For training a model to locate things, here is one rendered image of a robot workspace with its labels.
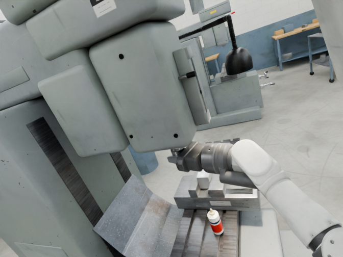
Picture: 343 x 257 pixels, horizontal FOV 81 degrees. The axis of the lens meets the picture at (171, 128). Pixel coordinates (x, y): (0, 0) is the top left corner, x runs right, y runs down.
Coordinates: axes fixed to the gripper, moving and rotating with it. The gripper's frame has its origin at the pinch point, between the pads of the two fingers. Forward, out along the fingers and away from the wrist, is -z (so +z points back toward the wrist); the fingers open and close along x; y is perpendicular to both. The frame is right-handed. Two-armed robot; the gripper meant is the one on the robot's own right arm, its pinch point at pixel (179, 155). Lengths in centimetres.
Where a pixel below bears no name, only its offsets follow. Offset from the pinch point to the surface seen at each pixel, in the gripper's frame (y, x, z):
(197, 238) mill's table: 33.4, 6.0, -0.9
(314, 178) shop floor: 124, -142, 17
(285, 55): 87, -579, -79
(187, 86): -21.8, -1.3, 10.6
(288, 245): 54, -16, 23
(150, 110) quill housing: -20.1, 8.9, 5.0
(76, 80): -32.8, 15.8, -9.0
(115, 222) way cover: 22.2, 18.8, -29.8
